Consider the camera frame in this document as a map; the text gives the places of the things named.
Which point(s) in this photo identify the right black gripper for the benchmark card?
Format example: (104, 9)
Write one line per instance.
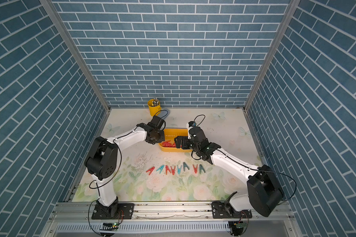
(186, 140)

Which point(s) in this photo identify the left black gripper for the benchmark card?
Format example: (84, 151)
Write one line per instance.
(161, 132)

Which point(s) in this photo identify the teal clothespin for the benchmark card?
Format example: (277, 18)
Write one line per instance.
(201, 169)
(160, 169)
(185, 167)

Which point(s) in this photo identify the light blue clothespin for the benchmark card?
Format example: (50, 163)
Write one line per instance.
(179, 168)

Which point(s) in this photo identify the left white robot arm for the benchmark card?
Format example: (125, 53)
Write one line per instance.
(102, 160)

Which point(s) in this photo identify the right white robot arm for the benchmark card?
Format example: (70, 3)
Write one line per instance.
(264, 189)

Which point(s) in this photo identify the pile of red clothespins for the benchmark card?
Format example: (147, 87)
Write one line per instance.
(168, 144)

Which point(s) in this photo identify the yellow pen cup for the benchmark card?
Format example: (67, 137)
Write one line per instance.
(154, 106)

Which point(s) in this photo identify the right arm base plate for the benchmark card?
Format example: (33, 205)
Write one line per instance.
(222, 210)

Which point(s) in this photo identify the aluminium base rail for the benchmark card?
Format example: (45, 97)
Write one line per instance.
(169, 219)

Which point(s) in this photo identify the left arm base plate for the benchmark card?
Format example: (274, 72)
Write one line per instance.
(121, 211)

